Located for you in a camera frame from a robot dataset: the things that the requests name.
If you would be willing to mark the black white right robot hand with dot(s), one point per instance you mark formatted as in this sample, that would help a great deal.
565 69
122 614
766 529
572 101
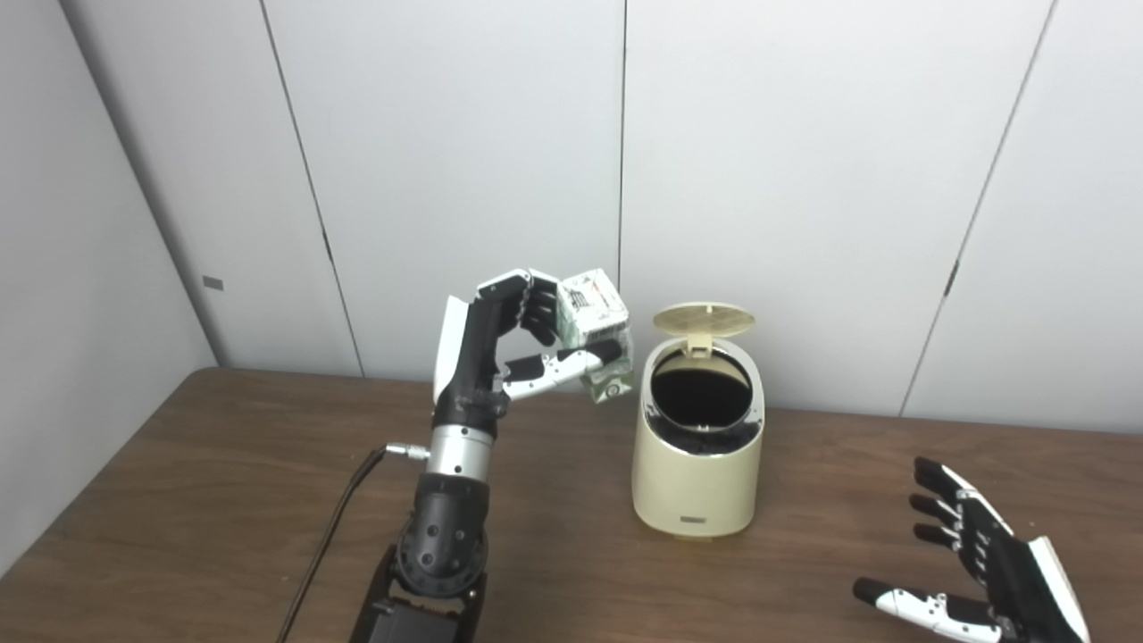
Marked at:
1018 580

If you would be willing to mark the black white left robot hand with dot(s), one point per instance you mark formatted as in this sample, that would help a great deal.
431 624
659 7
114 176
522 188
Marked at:
473 357

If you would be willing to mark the cream round bin lid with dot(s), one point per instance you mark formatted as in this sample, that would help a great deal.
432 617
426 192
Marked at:
704 318

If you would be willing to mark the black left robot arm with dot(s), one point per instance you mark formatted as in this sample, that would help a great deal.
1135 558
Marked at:
442 536

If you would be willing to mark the cream-colored bin body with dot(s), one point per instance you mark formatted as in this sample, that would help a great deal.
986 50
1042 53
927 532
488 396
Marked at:
696 487

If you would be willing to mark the white green milk carton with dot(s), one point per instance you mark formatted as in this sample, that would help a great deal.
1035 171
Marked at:
594 308

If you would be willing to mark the black wall panel hinge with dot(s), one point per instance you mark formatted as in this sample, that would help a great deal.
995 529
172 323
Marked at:
952 278
327 247

